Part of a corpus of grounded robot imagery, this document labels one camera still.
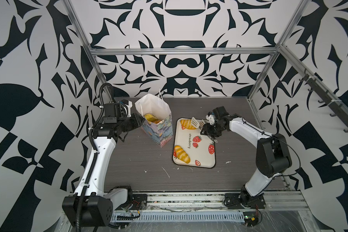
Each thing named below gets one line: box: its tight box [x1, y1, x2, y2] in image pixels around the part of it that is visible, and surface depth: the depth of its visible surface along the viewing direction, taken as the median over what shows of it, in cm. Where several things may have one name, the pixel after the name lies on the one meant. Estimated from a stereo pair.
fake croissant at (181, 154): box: [174, 145, 191, 164], surface depth 89 cm
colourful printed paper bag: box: [134, 93, 174, 148], surface depth 88 cm
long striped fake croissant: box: [179, 119, 197, 130], surface depth 103 cm
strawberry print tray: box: [172, 117, 216, 168], surface depth 95 cm
